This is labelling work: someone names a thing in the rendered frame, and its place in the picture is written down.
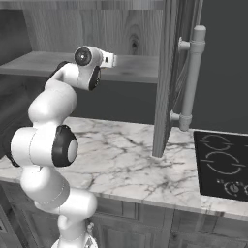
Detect wooden wall cabinet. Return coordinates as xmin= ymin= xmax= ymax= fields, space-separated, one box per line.
xmin=0 ymin=0 xmax=167 ymax=85

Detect black hob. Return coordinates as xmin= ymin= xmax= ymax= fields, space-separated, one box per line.
xmin=193 ymin=130 xmax=248 ymax=203

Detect dark wooden panel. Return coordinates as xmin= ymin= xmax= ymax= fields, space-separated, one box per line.
xmin=0 ymin=75 xmax=49 ymax=160

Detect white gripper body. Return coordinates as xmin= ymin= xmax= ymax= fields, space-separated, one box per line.
xmin=110 ymin=53 xmax=118 ymax=69

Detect wooden cabinet door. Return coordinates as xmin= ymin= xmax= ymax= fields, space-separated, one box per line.
xmin=151 ymin=0 xmax=205 ymax=159

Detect pale grey door handle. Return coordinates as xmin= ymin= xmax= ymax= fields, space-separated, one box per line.
xmin=169 ymin=24 xmax=207 ymax=133

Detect wooden base cabinets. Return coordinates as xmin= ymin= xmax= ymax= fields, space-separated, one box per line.
xmin=0 ymin=179 xmax=248 ymax=248

